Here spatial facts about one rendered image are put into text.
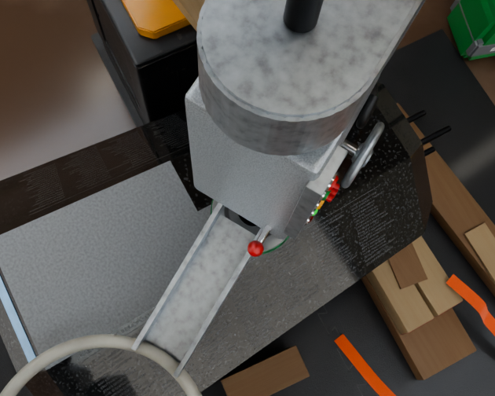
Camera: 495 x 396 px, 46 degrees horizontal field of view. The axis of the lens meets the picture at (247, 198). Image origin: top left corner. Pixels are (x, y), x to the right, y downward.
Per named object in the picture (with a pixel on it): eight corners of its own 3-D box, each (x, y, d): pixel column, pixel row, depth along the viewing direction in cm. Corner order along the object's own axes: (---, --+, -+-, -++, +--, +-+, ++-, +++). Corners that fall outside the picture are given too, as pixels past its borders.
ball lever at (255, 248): (263, 221, 117) (265, 216, 114) (277, 229, 117) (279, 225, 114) (243, 252, 115) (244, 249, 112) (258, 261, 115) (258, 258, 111)
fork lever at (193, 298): (277, 78, 136) (276, 73, 131) (350, 120, 134) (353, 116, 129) (123, 335, 136) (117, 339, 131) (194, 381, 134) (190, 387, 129)
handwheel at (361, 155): (335, 120, 128) (351, 88, 113) (376, 143, 127) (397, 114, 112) (302, 175, 124) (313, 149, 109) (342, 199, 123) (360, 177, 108)
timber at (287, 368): (232, 410, 219) (233, 412, 207) (220, 379, 221) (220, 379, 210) (305, 375, 223) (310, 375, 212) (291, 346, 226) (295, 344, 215)
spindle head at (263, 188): (278, 64, 134) (308, -82, 91) (363, 111, 132) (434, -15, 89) (192, 192, 124) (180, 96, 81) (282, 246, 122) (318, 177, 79)
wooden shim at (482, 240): (463, 234, 236) (464, 233, 234) (483, 223, 237) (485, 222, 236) (498, 290, 230) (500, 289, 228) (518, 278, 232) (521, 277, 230)
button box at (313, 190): (303, 197, 111) (332, 141, 84) (316, 205, 111) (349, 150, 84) (282, 232, 109) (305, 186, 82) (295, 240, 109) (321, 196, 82)
